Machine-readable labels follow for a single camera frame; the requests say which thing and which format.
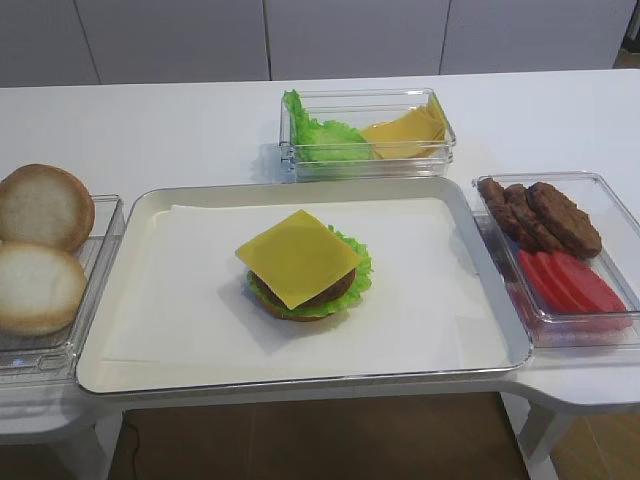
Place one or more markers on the upper bun half in container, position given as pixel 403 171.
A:
pixel 46 205

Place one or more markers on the white serving tray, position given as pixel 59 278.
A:
pixel 100 375

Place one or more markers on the yellow cheese slice on burger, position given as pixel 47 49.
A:
pixel 298 258

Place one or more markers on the green lettuce leaves in container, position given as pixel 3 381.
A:
pixel 328 141

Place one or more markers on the white paper sheet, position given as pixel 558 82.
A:
pixel 187 302

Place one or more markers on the red tomato slice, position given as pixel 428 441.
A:
pixel 596 288
pixel 537 280
pixel 566 287

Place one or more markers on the right red tomato slice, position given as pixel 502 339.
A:
pixel 596 288

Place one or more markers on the clear patty tomato container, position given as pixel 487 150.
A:
pixel 617 264

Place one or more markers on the left brown patty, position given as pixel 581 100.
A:
pixel 493 195

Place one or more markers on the brown burger patty on burger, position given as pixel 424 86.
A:
pixel 333 292

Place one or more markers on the green lettuce leaf on burger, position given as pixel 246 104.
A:
pixel 361 283

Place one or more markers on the clear lettuce cheese container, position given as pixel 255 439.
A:
pixel 360 109

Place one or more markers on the bottom burger bun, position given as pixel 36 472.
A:
pixel 305 315

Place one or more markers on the bun half in container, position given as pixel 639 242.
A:
pixel 41 289
pixel 46 205

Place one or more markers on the clear bun container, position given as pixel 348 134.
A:
pixel 52 358

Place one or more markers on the middle red tomato slice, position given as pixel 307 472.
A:
pixel 566 287

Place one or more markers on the yellow cheese slices in container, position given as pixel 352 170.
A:
pixel 416 134

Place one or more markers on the right brown patty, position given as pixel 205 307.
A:
pixel 565 220

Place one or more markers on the middle brown patty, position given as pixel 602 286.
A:
pixel 516 198

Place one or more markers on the left red tomato slice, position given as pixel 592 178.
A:
pixel 537 280

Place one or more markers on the lower bun half in container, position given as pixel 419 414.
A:
pixel 41 289

